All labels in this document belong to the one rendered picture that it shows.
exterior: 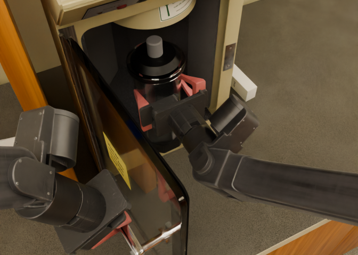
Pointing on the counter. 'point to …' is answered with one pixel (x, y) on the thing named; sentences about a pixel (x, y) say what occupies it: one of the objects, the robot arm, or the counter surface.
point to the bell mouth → (159, 15)
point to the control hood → (84, 0)
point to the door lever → (129, 237)
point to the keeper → (229, 56)
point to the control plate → (129, 1)
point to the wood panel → (21, 66)
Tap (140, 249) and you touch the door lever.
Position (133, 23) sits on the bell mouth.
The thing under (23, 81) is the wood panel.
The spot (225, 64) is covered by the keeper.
